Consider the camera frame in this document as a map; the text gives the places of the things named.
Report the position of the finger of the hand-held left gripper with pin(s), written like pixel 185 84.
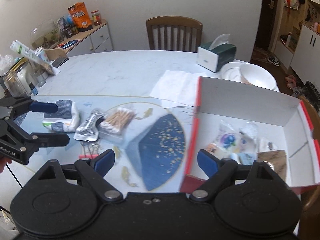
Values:
pixel 50 140
pixel 45 107

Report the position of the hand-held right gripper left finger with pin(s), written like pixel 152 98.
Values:
pixel 106 160

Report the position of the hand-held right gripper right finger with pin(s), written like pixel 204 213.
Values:
pixel 207 163

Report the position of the small orange packet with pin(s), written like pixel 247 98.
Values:
pixel 212 148

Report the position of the pink binder clip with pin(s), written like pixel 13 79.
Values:
pixel 86 157

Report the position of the white tissue pack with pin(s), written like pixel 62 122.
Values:
pixel 65 120

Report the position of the clear bag with purple print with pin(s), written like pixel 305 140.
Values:
pixel 226 138

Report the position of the silver foil packet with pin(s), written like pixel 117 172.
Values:
pixel 87 128

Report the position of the light blue carton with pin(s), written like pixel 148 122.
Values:
pixel 246 158

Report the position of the cotton swab bag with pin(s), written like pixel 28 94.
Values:
pixel 117 120

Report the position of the clear plastic bag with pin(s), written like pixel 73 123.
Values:
pixel 250 130

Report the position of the gold brown snack packets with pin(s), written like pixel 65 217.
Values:
pixel 272 160

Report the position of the red cardboard box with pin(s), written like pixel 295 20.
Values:
pixel 250 97

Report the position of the person's left hand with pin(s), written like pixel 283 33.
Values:
pixel 3 166

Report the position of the clear drinking glass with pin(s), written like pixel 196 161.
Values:
pixel 38 78

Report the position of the clear glass jar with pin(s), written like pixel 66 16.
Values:
pixel 13 85

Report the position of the blue printed table mat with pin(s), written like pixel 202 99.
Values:
pixel 155 135

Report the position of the green white carton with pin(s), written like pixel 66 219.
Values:
pixel 27 51

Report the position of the round blue mat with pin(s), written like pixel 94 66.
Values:
pixel 68 43

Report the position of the glass fish bowl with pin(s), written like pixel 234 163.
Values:
pixel 45 37

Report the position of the dark glass jar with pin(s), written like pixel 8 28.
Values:
pixel 68 32
pixel 75 29

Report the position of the white paper napkin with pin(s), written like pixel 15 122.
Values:
pixel 172 85

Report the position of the white side cabinet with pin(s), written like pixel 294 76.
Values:
pixel 100 40

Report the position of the orange snack bag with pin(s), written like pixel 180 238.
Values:
pixel 81 17

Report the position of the white bowl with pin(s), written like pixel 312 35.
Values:
pixel 257 76

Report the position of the red sauce jar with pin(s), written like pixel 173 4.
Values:
pixel 96 18

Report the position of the green white tissue box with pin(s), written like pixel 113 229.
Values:
pixel 207 57

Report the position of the pink slippers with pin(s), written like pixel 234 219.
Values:
pixel 291 81

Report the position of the sneakers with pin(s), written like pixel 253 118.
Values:
pixel 273 60

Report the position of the black crate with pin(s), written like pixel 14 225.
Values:
pixel 312 90

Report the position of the wooden chair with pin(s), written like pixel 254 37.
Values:
pixel 172 21

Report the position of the dark wooden door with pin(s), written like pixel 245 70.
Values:
pixel 270 30

